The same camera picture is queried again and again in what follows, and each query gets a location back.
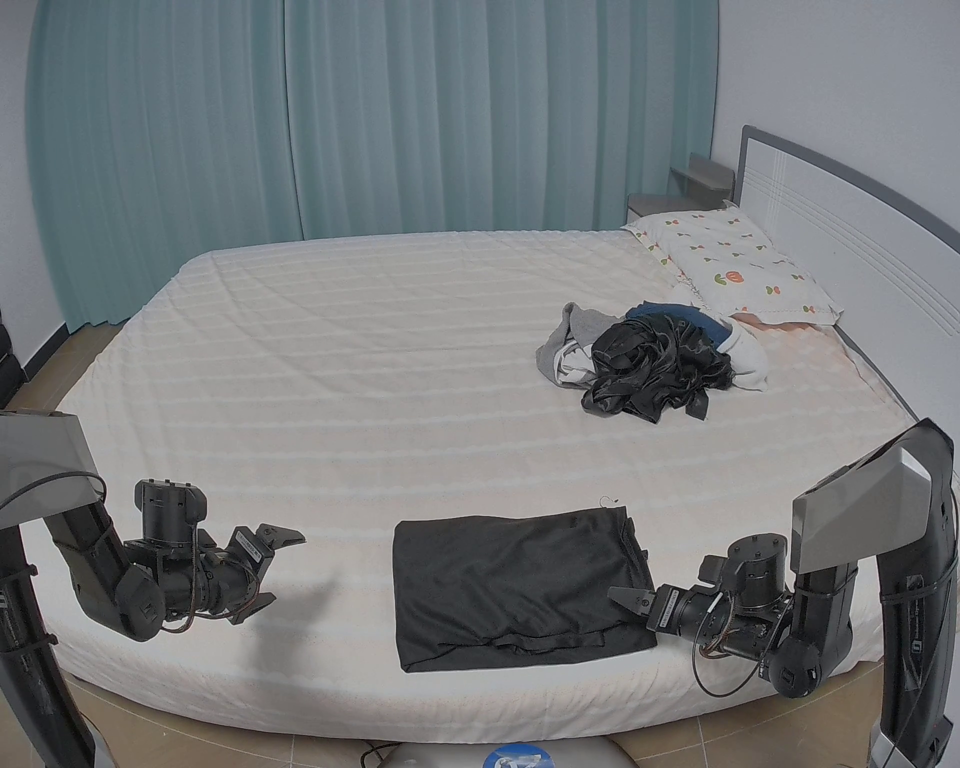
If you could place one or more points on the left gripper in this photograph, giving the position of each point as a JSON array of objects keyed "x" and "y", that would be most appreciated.
[{"x": 232, "y": 581}]

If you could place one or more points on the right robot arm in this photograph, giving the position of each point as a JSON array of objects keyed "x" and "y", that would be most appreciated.
[{"x": 862, "y": 517}]

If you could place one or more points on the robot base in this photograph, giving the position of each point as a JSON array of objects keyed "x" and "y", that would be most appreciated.
[{"x": 510, "y": 754}]

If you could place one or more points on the bed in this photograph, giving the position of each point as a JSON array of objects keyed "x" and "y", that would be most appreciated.
[{"x": 337, "y": 375}]

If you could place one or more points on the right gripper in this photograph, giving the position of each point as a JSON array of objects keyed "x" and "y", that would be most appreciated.
[{"x": 686, "y": 613}]

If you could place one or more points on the blue-green curtain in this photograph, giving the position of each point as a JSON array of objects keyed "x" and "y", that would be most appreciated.
[
  {"x": 165, "y": 150},
  {"x": 487, "y": 112}
]

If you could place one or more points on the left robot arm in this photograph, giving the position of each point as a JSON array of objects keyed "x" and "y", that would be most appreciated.
[{"x": 90, "y": 555}]

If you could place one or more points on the grey bedside table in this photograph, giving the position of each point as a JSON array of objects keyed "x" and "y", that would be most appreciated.
[{"x": 697, "y": 187}]

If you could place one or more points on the dark grey chest of drawers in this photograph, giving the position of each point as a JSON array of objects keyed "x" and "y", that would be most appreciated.
[{"x": 7, "y": 360}]

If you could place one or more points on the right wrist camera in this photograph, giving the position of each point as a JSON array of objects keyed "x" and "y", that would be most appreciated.
[{"x": 714, "y": 571}]

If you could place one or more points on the pile of clothes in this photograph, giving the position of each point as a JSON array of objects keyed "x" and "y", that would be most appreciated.
[{"x": 652, "y": 360}]

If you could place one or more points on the white printed pillow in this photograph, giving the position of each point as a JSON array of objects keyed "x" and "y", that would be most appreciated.
[{"x": 735, "y": 262}]

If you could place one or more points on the black trousers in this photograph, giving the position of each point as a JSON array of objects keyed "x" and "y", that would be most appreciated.
[{"x": 510, "y": 585}]

